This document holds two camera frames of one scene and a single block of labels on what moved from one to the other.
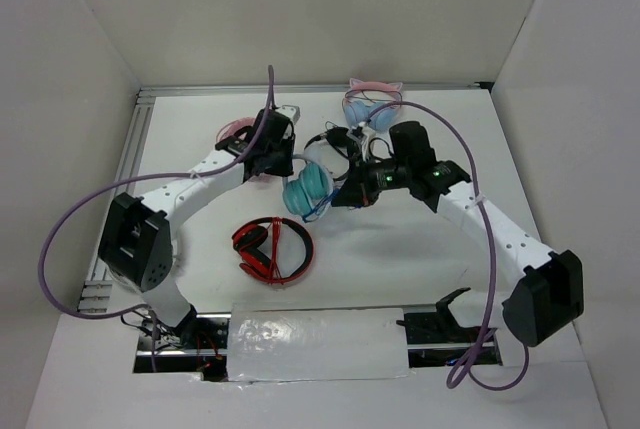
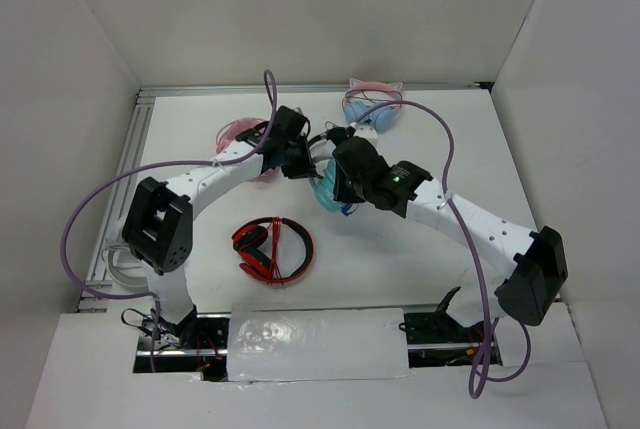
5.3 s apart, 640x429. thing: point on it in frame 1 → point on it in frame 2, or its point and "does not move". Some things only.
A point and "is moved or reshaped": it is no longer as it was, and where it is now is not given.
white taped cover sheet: [289, 345] does not move
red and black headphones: [257, 245] does not move
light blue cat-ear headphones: [372, 102] does not move
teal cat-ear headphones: [314, 184] is moved or reshaped
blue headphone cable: [336, 191] → [345, 208]
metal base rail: [437, 337] does not move
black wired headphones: [340, 138] does not move
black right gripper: [357, 190] → [341, 192]
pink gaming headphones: [232, 126] does not move
